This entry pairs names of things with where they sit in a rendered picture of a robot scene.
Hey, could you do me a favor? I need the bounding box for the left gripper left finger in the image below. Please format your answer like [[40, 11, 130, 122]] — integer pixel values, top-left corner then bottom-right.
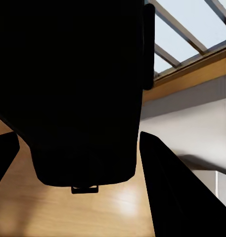
[[0, 131, 20, 181]]

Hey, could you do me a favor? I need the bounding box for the digital camera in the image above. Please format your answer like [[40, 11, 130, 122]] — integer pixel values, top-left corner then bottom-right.
[[0, 0, 155, 194]]

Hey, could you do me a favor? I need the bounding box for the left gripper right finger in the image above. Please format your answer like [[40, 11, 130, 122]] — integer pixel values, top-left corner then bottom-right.
[[139, 132, 226, 237]]

